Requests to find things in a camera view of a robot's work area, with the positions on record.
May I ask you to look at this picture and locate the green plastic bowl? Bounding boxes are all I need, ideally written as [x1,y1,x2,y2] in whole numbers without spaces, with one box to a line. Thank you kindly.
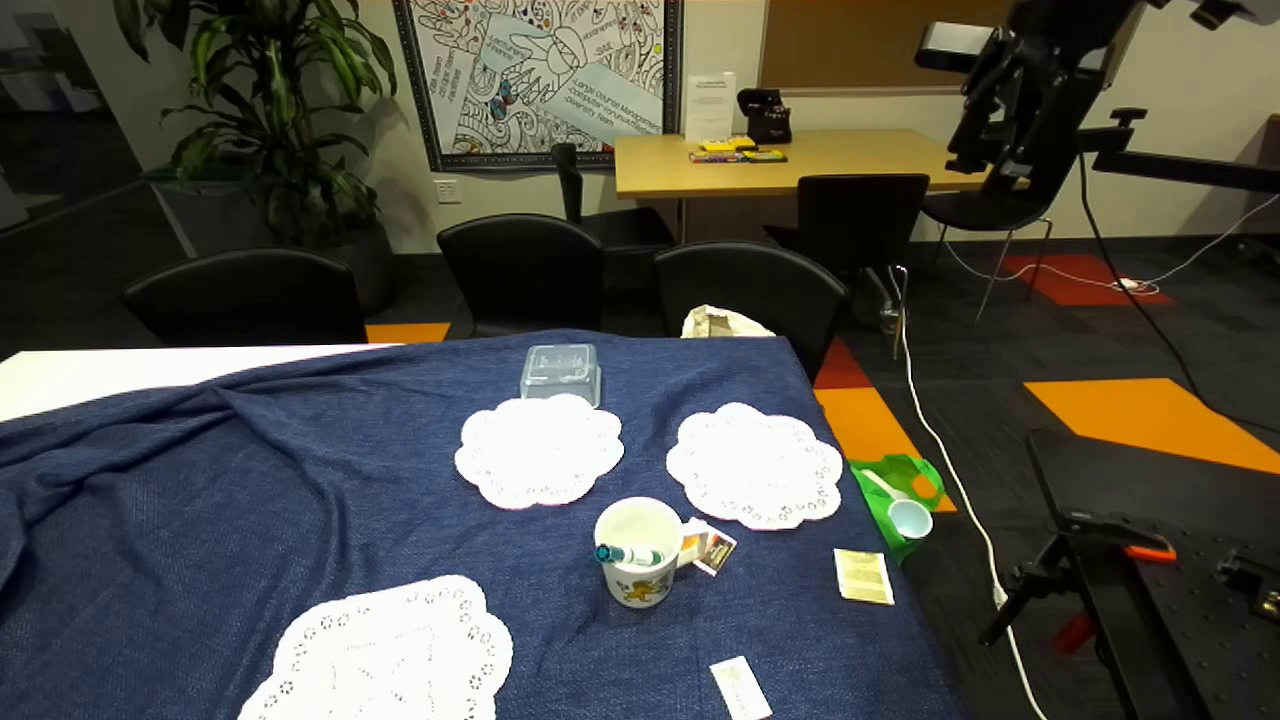
[847,453,951,556]

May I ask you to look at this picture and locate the framed doodle poster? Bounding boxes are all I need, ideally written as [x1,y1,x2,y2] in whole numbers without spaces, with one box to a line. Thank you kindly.
[391,0,688,175]

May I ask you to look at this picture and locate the dark plant pot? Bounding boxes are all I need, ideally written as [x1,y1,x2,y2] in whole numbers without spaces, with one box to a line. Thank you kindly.
[317,218,398,319]

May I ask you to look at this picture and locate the yellow flat desk item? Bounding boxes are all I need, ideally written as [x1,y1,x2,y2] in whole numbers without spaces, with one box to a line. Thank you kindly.
[685,135,792,170]

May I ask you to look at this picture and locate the light wooden desk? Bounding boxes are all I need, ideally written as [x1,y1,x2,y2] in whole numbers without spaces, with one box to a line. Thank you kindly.
[607,125,990,249]

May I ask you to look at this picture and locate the black boom pole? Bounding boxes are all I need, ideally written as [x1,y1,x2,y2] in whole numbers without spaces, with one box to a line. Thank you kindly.
[1089,109,1280,198]

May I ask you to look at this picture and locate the thin white floor cable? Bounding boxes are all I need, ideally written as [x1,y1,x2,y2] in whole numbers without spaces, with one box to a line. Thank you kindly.
[938,198,1280,304]

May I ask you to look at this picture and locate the white upright box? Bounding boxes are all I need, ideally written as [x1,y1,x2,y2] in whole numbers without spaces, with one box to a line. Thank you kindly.
[679,69,741,143]

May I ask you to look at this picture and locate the white paper lace doily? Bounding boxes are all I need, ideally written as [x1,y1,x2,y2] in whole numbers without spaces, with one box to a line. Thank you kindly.
[236,571,514,720]
[663,401,847,537]
[450,392,626,517]

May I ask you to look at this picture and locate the white ceramic mug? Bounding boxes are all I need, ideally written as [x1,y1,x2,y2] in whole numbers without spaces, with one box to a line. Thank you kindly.
[587,491,705,615]

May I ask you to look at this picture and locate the white fabric bundle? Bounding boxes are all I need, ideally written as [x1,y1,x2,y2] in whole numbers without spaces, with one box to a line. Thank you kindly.
[675,301,780,346]

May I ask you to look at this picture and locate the blue denim table cloth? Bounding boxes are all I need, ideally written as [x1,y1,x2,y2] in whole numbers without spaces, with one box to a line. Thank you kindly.
[0,327,966,720]

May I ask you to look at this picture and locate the black desk device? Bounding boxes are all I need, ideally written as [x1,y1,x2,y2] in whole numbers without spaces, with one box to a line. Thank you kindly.
[731,84,794,149]

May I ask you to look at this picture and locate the black office chair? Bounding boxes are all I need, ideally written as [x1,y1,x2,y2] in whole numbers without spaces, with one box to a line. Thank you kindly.
[434,214,610,338]
[652,240,847,382]
[119,245,371,349]
[914,128,1070,323]

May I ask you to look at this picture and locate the brown cork board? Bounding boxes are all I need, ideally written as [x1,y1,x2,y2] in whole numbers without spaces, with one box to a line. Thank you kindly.
[754,0,1019,95]

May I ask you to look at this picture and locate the thick white floor cable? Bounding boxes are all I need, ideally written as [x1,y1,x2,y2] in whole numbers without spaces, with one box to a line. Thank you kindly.
[884,259,1054,720]

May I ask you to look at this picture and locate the small colourful sachet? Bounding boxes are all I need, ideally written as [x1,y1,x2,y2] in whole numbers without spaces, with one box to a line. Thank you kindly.
[675,517,741,579]

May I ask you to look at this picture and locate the pale yellow paper sachet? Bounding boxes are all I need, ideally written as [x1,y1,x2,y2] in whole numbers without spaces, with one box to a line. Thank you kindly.
[831,544,899,614]

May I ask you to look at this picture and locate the green leafy indoor plant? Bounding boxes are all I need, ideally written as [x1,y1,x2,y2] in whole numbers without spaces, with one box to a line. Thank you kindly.
[110,0,404,253]

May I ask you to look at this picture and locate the pale plastic measuring scoop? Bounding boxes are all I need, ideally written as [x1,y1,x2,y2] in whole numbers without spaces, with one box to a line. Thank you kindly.
[856,464,938,544]

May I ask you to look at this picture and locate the clear plastic container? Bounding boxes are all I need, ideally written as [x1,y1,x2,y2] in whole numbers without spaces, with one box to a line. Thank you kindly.
[514,340,605,408]

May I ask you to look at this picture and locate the thin black floor cable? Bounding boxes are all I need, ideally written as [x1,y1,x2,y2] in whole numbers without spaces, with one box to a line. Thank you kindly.
[1070,156,1280,453]

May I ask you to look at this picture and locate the small white paper sachet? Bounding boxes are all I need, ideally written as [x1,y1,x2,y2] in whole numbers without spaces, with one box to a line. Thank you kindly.
[705,653,775,720]

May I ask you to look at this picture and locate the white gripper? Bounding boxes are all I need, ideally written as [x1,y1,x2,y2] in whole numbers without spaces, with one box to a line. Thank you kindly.
[910,18,1042,175]

